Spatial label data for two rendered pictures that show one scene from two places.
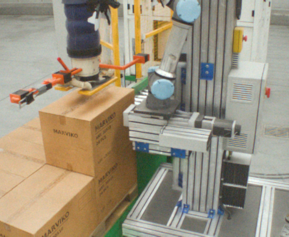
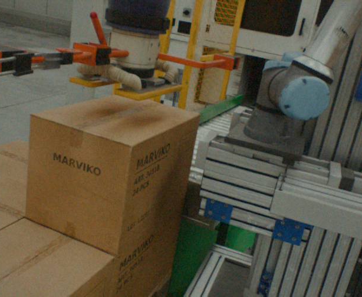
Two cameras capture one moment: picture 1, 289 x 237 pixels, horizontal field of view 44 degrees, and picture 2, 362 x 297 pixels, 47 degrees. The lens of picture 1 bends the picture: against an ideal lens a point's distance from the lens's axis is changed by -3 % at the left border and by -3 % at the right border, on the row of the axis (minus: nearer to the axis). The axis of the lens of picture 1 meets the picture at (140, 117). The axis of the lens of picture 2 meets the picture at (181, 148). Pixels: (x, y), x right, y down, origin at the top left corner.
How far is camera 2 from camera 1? 92 cm
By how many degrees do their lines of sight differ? 8
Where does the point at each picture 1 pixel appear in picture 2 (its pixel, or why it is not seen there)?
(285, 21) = not seen: hidden behind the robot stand
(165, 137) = (288, 198)
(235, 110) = not seen: outside the picture
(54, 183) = (35, 258)
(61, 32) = (80, 23)
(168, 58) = (333, 35)
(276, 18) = not seen: hidden behind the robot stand
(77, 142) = (97, 185)
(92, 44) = (157, 8)
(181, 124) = (313, 179)
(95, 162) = (124, 227)
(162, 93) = (304, 106)
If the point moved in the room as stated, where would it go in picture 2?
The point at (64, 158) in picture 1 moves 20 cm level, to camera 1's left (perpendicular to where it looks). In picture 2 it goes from (63, 213) to (4, 205)
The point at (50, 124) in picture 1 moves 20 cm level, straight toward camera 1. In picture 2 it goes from (48, 143) to (50, 167)
